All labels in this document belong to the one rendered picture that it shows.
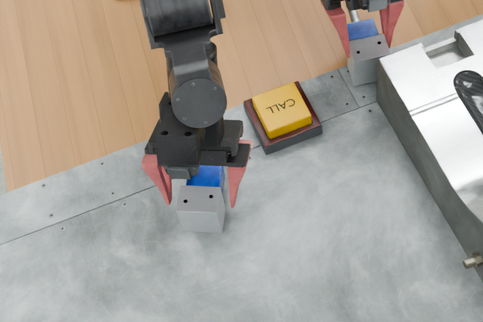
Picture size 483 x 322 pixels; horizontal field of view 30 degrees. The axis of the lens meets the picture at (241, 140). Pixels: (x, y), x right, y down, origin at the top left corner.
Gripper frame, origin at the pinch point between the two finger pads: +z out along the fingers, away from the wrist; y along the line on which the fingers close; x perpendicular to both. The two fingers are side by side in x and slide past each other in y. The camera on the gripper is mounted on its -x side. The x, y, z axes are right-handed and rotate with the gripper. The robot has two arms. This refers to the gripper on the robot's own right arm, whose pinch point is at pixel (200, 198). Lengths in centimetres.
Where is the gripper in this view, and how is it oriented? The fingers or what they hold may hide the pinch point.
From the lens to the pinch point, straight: 109.2
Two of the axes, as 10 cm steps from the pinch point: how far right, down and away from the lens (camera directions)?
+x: 1.4, -4.8, 8.7
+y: 9.9, 0.4, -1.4
